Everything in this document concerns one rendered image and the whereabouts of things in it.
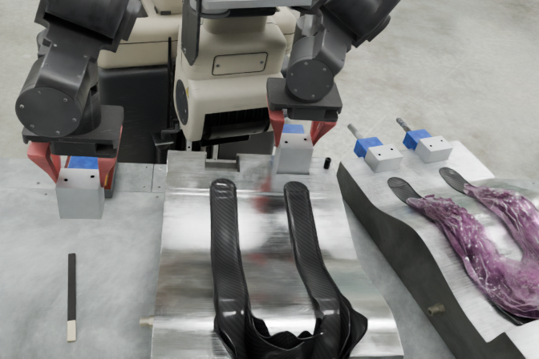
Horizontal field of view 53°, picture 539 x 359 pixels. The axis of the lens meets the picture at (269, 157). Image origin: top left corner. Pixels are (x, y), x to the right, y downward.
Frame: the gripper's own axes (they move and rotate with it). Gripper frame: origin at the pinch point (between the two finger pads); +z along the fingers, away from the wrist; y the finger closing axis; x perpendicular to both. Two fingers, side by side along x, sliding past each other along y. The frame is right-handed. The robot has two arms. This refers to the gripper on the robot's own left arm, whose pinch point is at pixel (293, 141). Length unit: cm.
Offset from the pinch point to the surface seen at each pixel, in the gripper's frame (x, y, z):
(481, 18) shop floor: 269, 184, 103
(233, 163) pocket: 0.9, -8.8, 5.9
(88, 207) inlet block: -14.7, -27.9, -0.2
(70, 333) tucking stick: -24.9, -29.5, 11.8
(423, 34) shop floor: 234, 130, 101
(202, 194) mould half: -7.7, -13.7, 4.2
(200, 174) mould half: -3.8, -14.0, 4.0
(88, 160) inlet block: -8.1, -28.8, -1.9
